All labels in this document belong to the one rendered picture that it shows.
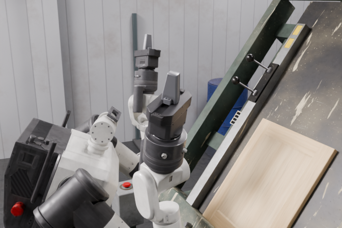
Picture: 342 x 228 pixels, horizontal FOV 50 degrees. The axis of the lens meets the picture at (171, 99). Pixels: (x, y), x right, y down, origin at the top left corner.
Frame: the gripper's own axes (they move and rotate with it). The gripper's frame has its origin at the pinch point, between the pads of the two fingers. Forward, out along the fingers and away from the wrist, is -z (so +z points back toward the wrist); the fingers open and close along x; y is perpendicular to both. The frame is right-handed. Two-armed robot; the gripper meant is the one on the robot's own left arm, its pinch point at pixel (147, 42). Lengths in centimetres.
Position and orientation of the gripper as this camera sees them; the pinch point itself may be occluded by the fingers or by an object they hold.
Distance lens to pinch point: 140.2
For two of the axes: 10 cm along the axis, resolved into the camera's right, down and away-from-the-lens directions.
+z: -0.4, 10.0, 0.0
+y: -7.6, -0.4, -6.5
